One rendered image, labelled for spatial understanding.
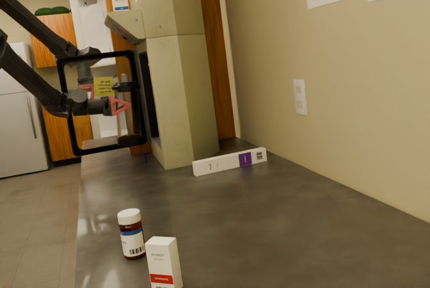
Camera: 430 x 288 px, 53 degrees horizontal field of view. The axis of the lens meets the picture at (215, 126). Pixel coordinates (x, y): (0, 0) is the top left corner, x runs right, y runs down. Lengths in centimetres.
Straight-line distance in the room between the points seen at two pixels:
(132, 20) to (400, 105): 92
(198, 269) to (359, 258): 29
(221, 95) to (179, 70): 47
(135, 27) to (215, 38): 54
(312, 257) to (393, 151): 36
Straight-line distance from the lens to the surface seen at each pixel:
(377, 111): 110
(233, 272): 82
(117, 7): 163
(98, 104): 165
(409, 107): 101
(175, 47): 155
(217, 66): 197
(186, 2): 164
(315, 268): 82
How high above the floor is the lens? 133
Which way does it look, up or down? 9 degrees down
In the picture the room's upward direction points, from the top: 7 degrees counter-clockwise
